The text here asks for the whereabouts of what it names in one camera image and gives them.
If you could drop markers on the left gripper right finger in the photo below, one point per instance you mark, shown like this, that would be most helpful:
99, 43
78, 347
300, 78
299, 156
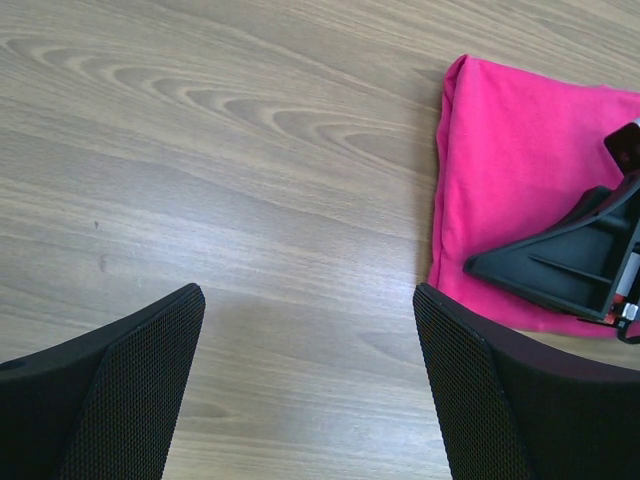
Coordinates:
510, 407

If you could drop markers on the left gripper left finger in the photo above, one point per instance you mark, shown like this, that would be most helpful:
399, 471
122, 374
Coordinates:
103, 405

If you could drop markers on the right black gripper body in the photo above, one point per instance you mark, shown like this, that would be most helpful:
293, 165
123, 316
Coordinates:
623, 146

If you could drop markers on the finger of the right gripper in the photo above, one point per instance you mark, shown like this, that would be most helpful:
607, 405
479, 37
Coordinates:
575, 266

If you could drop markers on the magenta t-shirt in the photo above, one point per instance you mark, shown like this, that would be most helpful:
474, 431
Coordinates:
516, 150

